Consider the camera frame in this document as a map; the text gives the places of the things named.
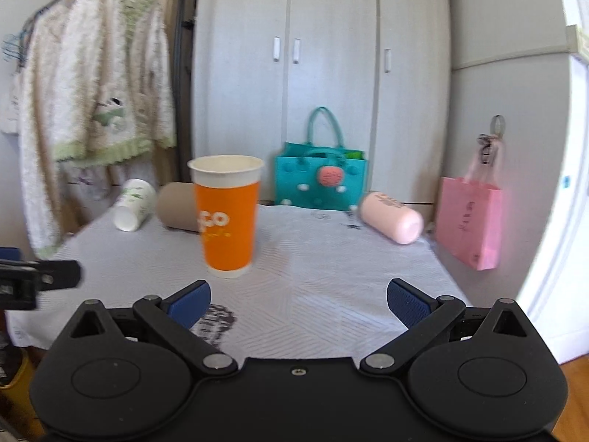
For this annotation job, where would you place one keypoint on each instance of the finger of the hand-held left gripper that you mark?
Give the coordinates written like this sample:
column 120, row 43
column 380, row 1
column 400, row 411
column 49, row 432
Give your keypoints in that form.
column 55, row 274

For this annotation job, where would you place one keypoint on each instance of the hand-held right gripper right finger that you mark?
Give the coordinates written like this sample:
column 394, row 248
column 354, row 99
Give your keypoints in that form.
column 407, row 304

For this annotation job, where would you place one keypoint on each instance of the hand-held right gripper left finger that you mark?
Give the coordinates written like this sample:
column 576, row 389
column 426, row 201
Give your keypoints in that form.
column 191, row 303

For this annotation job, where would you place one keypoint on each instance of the orange paper cup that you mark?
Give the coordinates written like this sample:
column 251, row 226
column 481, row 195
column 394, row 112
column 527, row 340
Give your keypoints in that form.
column 228, row 221

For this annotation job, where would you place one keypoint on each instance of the brown paper cup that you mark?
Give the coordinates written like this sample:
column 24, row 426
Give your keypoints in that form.
column 177, row 207

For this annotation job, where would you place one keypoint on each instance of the white cup with green print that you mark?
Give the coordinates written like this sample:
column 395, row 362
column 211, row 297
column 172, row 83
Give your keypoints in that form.
column 133, row 205

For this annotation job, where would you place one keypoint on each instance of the pink cylindrical bottle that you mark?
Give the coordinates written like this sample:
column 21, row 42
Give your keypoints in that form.
column 393, row 218

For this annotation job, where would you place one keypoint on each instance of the yellow bin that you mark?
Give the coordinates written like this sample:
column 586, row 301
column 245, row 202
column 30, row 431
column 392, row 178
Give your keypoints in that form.
column 18, row 386

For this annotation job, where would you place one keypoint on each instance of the pink paper gift bag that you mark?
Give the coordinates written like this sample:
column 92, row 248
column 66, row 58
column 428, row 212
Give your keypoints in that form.
column 469, row 221

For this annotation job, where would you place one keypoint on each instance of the teal felt handbag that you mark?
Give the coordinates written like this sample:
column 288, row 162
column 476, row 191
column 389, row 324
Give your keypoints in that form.
column 317, row 184

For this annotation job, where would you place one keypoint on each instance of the white and green knit cardigan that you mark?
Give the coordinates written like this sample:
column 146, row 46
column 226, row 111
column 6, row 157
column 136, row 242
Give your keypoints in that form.
column 92, row 101

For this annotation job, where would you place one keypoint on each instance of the white refrigerator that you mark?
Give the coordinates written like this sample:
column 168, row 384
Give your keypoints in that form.
column 561, row 170

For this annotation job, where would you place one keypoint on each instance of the grey wardrobe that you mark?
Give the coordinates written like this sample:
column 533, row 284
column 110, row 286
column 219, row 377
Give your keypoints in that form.
column 331, row 55

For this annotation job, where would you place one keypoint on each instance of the round wall hook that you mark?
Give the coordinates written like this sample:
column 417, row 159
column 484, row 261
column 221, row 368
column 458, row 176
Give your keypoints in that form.
column 498, row 124

